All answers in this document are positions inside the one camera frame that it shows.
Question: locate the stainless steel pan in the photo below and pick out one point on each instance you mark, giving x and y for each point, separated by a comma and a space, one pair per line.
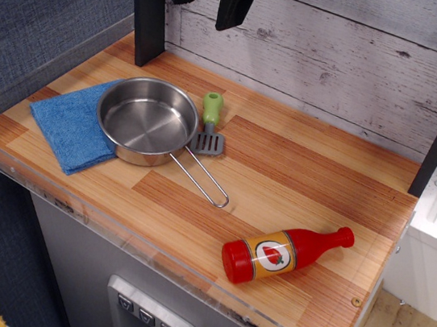
149, 122

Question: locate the blue folded cloth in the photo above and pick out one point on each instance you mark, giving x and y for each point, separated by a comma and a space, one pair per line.
70, 125

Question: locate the clear acrylic table guard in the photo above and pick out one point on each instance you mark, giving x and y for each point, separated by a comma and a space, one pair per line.
307, 128

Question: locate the red toy sauce bottle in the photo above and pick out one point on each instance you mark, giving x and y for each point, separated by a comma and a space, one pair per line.
284, 251

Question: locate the grey cabinet with dispenser panel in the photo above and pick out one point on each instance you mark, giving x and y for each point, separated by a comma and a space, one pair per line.
103, 285

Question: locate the dark left frame post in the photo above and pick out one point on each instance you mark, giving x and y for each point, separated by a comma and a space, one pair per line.
149, 30

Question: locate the green handled grey spatula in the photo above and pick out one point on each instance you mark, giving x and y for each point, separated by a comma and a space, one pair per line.
208, 141

